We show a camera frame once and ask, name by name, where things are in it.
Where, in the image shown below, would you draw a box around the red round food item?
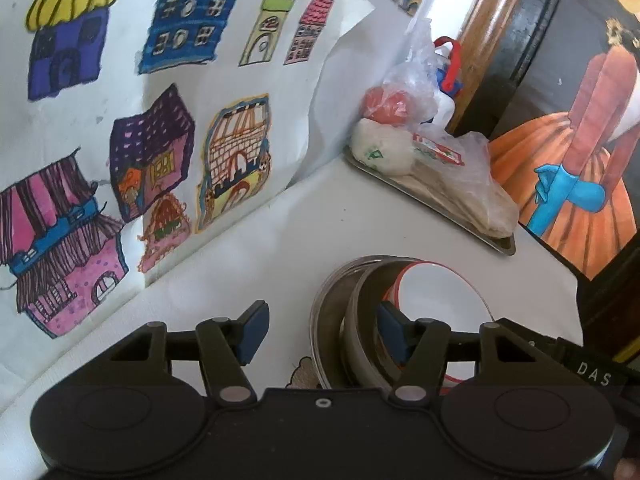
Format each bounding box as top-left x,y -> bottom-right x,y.
363,86 -> 413,126

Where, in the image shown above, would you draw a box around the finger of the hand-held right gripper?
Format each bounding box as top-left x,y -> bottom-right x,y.
497,317 -> 559,359

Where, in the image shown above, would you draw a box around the white bowl red rim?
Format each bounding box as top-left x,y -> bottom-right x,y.
381,260 -> 497,383

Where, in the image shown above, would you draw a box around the white wrapped bun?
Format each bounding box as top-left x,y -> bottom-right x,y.
350,119 -> 416,176

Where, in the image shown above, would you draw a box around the steel plate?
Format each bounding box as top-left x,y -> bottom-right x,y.
309,255 -> 401,391

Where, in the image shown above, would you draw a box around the sunflower figure poster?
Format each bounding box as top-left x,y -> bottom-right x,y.
487,0 -> 640,281

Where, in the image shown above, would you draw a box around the clear plastic bag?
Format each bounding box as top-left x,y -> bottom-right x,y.
382,17 -> 453,128

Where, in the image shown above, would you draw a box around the steel bowl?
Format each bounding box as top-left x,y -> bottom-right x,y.
339,258 -> 498,392

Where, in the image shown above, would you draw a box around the wooden door frame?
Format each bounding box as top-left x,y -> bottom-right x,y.
447,0 -> 540,137

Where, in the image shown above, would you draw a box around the colourful houses drawing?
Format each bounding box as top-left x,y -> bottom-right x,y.
0,0 -> 376,396

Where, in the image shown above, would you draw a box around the plastic bag of flatbreads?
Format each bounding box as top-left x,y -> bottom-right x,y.
400,130 -> 521,238

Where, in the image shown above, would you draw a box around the red label packet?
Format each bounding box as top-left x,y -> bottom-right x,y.
412,132 -> 467,167

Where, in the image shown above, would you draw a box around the dark wooden door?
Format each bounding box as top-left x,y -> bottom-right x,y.
487,0 -> 640,361

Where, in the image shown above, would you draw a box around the white bottle red handle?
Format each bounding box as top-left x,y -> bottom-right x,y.
431,36 -> 468,136

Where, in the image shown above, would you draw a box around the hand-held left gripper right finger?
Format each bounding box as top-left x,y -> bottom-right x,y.
376,301 -> 533,406

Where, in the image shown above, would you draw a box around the steel tray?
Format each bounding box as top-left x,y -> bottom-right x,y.
345,147 -> 517,257

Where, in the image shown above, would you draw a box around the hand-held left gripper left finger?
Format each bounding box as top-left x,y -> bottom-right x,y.
107,300 -> 271,406

